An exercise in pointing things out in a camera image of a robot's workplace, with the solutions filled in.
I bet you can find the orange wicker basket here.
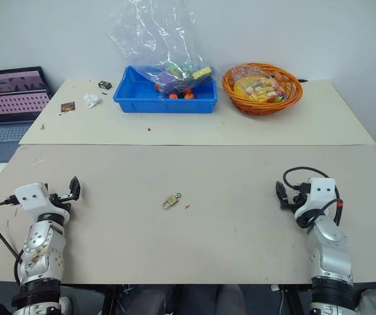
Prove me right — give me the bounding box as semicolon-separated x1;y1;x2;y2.
222;62;304;116

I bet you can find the dark rounded shape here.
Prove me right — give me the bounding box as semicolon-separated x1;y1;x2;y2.
119;283;176;315

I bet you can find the black table leg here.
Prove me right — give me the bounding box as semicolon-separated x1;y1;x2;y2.
281;283;305;315
101;284;117;315

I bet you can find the bag of toy food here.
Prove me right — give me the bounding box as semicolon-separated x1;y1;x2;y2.
233;67;289;104

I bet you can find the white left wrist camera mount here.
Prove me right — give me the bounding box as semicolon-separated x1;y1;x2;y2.
12;182;72;224

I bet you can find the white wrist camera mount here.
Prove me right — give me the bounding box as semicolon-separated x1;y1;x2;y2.
12;182;72;224
294;178;337;221

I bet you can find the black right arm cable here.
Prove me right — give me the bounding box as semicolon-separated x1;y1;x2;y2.
282;167;345;228

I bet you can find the clear plastic bag of toys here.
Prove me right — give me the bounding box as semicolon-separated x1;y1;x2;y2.
108;0;215;100

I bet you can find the blue plastic bin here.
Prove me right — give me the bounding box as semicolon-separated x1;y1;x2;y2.
113;65;219;114

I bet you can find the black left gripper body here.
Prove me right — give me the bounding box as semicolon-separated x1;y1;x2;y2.
48;192;77;207

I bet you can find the small brass padlock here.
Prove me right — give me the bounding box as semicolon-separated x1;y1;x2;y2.
161;194;178;210

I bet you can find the crumpled white paper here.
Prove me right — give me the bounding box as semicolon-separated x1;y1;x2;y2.
83;94;102;110

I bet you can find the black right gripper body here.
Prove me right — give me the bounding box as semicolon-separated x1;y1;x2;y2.
280;182;312;211

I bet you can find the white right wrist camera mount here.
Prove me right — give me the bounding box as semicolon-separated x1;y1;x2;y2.
294;178;337;221

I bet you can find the open grey laptop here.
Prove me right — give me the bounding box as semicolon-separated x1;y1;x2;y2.
0;66;52;164

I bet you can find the beige rear table board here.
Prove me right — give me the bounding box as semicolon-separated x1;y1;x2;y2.
18;78;376;146

